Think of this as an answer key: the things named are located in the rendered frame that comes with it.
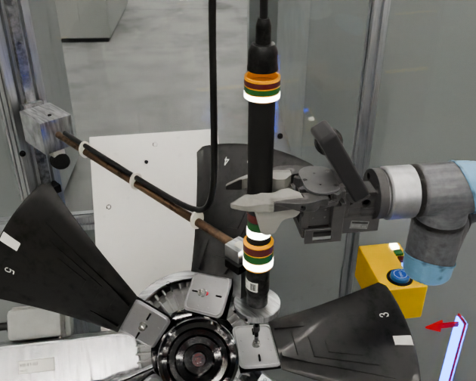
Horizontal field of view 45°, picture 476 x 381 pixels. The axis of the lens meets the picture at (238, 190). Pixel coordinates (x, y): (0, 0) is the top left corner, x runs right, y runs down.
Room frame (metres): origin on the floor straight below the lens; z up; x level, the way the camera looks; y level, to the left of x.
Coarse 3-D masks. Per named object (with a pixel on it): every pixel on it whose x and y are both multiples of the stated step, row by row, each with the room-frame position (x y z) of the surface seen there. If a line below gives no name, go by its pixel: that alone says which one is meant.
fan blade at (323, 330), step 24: (384, 288) 0.77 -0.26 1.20; (312, 312) 0.72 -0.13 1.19; (336, 312) 0.72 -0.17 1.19; (360, 312) 0.72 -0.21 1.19; (288, 336) 0.67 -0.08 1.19; (312, 336) 0.67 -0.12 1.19; (336, 336) 0.67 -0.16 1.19; (360, 336) 0.67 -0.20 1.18; (384, 336) 0.68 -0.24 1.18; (288, 360) 0.62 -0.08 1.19; (312, 360) 0.62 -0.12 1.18; (336, 360) 0.63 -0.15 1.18; (360, 360) 0.63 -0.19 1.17; (384, 360) 0.64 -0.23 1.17; (408, 360) 0.64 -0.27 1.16
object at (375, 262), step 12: (360, 252) 1.05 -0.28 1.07; (372, 252) 1.04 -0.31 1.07; (384, 252) 1.04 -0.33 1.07; (360, 264) 1.04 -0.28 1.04; (372, 264) 1.00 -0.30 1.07; (384, 264) 1.00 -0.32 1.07; (396, 264) 1.00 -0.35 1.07; (360, 276) 1.03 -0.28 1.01; (372, 276) 0.97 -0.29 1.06; (384, 276) 0.96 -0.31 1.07; (396, 288) 0.92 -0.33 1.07; (408, 288) 0.92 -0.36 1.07; (420, 288) 0.92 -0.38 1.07; (396, 300) 0.92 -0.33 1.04; (408, 300) 0.92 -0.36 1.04; (420, 300) 0.93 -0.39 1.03; (408, 312) 0.92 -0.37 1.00; (420, 312) 0.93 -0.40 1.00
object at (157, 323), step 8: (136, 304) 0.66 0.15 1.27; (144, 304) 0.65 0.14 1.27; (128, 312) 0.66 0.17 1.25; (136, 312) 0.66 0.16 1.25; (144, 312) 0.65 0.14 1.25; (152, 312) 0.65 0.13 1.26; (160, 312) 0.65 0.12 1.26; (128, 320) 0.67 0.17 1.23; (136, 320) 0.66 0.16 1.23; (144, 320) 0.66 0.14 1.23; (152, 320) 0.65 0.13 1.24; (160, 320) 0.65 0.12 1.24; (168, 320) 0.64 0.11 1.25; (120, 328) 0.67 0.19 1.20; (128, 328) 0.67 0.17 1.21; (136, 328) 0.66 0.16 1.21; (152, 328) 0.65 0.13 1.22; (160, 328) 0.65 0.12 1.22; (144, 336) 0.66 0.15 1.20; (152, 336) 0.66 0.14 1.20; (160, 336) 0.65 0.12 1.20; (144, 344) 0.66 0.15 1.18; (152, 344) 0.66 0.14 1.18
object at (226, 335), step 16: (176, 320) 0.70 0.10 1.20; (192, 320) 0.62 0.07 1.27; (208, 320) 0.62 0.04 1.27; (224, 320) 0.70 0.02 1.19; (176, 336) 0.60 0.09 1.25; (192, 336) 0.61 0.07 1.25; (208, 336) 0.61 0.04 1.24; (224, 336) 0.61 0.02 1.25; (160, 352) 0.59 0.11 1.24; (176, 352) 0.59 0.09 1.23; (192, 352) 0.60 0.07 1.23; (208, 352) 0.60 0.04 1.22; (224, 352) 0.60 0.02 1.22; (160, 368) 0.57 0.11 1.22; (176, 368) 0.58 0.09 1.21; (192, 368) 0.58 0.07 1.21; (208, 368) 0.59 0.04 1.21; (224, 368) 0.59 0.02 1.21
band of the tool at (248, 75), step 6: (276, 72) 0.66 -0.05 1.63; (246, 78) 0.64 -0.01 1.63; (258, 78) 0.67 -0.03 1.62; (264, 78) 0.67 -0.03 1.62; (276, 78) 0.66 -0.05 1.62; (258, 84) 0.63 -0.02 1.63; (264, 84) 0.63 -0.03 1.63; (258, 90) 0.63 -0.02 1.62; (264, 90) 0.63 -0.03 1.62; (270, 90) 0.63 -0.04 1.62; (252, 96) 0.63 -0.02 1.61; (270, 96) 0.63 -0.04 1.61; (252, 102) 0.64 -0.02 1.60; (270, 102) 0.63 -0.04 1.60
